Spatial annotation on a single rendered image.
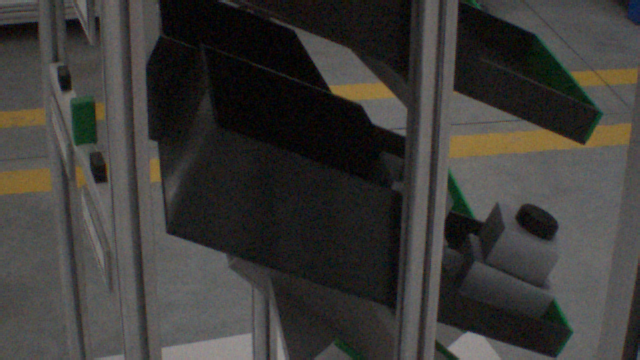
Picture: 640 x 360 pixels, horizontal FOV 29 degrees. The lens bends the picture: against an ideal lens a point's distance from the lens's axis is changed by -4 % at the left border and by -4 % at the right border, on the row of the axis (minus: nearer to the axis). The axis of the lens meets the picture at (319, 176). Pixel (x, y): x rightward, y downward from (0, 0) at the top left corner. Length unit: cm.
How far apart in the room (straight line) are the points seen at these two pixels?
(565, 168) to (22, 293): 163
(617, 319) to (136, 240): 42
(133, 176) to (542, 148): 324
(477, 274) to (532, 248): 4
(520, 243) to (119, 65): 32
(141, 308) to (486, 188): 292
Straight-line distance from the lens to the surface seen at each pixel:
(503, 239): 82
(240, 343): 141
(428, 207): 73
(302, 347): 86
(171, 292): 309
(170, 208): 75
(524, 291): 84
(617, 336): 29
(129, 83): 64
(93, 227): 78
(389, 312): 80
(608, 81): 441
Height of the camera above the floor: 168
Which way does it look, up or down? 28 degrees down
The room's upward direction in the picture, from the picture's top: 1 degrees clockwise
